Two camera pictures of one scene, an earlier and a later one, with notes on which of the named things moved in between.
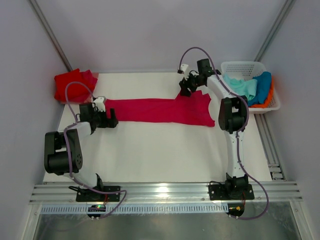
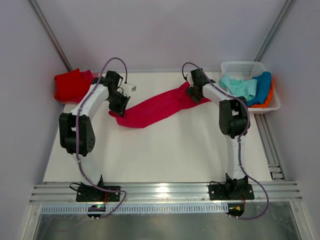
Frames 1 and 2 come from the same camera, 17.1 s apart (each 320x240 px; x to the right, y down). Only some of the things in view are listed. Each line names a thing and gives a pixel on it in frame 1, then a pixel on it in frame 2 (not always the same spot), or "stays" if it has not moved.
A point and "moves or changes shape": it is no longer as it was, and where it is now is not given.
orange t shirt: (269, 98) stays
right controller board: (235, 209) stays
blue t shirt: (264, 84) stays
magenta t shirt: (182, 110) moves or changes shape
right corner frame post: (286, 8) stays
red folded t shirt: (73, 86) stays
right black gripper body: (193, 82) to (190, 91)
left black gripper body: (100, 119) to (117, 102)
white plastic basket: (246, 70) stays
